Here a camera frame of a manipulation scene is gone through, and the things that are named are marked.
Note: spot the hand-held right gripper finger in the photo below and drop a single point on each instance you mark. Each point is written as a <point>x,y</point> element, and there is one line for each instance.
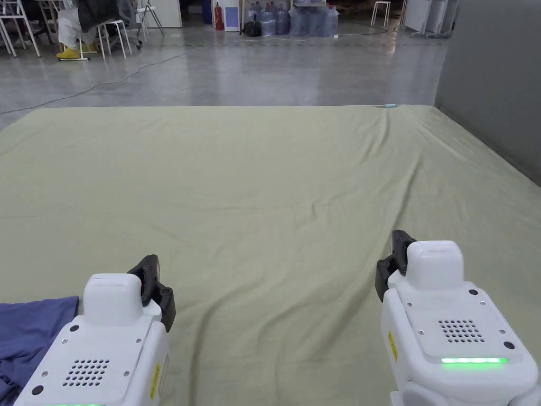
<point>399,253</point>

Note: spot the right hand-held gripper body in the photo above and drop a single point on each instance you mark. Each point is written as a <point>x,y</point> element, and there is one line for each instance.
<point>448,330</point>

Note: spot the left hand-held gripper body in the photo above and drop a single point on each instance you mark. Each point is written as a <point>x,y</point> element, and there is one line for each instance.
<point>105,351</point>

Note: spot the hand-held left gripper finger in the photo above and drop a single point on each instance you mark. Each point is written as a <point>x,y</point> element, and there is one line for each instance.
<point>151,279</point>

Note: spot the dark blue shirt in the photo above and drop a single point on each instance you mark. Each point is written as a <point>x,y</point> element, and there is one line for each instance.
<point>29,330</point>

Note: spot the bed with pale green sheet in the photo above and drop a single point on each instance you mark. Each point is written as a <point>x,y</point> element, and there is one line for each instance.
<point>262,190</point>

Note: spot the group of water jugs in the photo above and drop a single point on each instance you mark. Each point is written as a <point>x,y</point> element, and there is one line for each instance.
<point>296,21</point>

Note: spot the black bag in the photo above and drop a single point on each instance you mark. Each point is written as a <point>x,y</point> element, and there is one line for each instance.
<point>252,29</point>

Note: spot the red fire extinguisher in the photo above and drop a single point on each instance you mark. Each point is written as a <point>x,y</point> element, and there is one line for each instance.
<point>219,17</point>

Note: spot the white air purifier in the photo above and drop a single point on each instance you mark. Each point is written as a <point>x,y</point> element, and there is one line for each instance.
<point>231,17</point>

